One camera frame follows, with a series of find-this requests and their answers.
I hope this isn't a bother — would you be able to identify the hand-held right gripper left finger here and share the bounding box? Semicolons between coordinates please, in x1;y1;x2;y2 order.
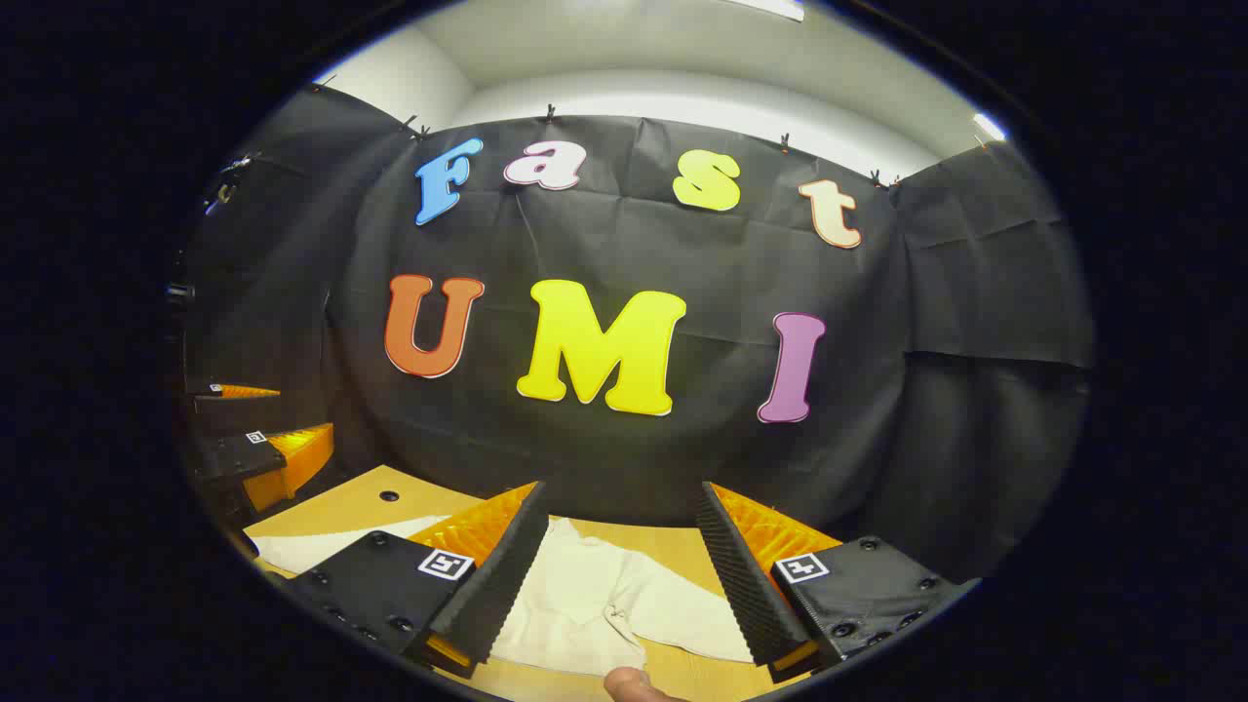
292;480;550;681

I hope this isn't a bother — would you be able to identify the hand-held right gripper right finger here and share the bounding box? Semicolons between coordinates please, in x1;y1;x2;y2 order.
696;481;981;683

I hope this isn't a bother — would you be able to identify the white long-sleeved garment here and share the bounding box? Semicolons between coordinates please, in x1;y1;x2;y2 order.
252;515;757;679

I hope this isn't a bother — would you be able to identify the black backdrop cloth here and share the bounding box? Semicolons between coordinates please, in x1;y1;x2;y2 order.
180;83;1095;586

